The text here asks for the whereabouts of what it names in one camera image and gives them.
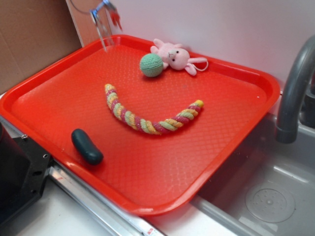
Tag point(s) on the aluminium rail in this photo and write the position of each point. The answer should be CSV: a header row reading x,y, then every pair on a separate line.
x,y
68,207

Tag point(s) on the grey sink basin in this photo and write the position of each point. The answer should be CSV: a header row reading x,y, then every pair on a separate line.
x,y
264,188

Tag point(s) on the brown cardboard panel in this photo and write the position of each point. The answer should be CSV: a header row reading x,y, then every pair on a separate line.
x,y
33,35

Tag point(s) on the dark oblong pebble case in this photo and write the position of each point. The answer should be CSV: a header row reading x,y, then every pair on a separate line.
x,y
87,149

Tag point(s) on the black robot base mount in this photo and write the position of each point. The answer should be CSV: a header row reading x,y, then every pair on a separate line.
x,y
24,167

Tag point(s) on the pink plush bunny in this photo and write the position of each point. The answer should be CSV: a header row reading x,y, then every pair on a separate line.
x,y
178,58

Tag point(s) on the red plastic tray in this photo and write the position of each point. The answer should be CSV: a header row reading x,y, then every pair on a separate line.
x,y
161,138

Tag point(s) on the green rubber ball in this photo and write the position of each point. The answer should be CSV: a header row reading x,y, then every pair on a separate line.
x,y
151,65

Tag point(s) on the grey sink faucet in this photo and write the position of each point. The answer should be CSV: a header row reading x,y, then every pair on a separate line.
x,y
298,98

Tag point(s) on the silver keys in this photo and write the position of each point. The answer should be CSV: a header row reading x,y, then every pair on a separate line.
x,y
92,20

